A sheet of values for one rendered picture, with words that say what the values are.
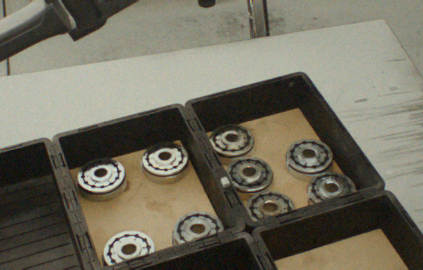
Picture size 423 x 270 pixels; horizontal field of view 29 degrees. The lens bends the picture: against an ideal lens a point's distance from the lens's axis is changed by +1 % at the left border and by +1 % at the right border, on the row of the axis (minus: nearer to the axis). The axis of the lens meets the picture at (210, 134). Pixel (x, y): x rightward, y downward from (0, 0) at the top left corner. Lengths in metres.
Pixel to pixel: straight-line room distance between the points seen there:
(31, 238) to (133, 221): 0.21
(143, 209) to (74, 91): 0.61
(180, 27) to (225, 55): 1.33
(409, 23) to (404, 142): 1.66
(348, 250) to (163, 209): 0.39
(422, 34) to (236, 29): 0.79
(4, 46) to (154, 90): 0.91
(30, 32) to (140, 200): 0.55
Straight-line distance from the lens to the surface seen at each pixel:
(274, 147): 1.88
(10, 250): 1.74
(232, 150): 1.83
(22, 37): 1.38
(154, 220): 1.74
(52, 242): 1.74
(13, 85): 2.33
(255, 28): 2.56
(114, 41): 3.61
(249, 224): 1.59
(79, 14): 1.37
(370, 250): 1.70
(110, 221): 1.75
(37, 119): 2.21
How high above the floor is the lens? 2.14
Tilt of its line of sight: 43 degrees down
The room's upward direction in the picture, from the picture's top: 2 degrees counter-clockwise
